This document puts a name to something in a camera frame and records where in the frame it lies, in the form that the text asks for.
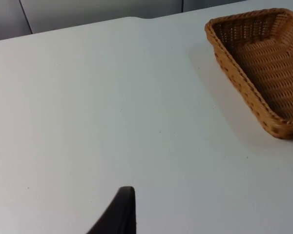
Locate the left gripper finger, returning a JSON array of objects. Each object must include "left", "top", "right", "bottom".
[{"left": 85, "top": 186, "right": 138, "bottom": 234}]

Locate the pale brown wicker basket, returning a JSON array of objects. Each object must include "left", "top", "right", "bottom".
[{"left": 205, "top": 8, "right": 293, "bottom": 140}]

